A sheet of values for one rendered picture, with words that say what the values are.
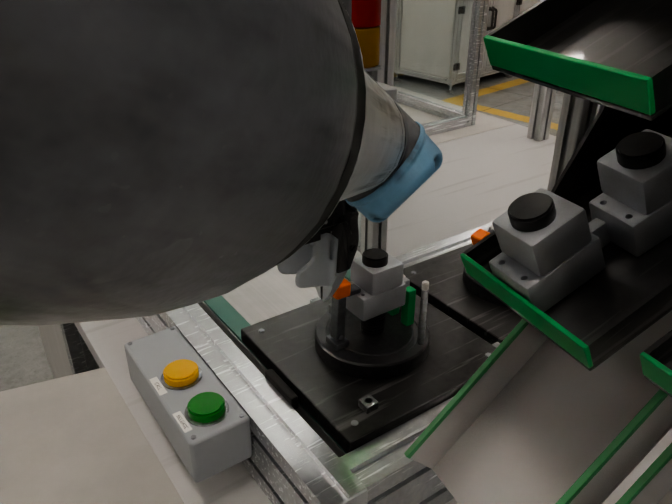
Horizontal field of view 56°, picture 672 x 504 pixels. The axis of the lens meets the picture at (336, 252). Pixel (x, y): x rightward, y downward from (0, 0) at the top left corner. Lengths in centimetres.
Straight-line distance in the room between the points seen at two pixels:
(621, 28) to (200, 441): 53
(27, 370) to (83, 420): 163
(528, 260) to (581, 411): 17
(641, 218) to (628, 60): 11
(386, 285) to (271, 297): 30
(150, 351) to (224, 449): 18
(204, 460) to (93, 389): 28
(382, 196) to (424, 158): 4
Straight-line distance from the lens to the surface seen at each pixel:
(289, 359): 76
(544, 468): 56
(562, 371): 58
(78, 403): 93
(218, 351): 81
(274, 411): 71
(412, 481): 69
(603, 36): 44
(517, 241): 43
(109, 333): 105
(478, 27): 194
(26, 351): 263
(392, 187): 43
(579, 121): 53
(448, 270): 95
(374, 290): 71
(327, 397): 71
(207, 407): 71
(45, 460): 87
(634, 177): 46
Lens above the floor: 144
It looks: 28 degrees down
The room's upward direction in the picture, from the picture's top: straight up
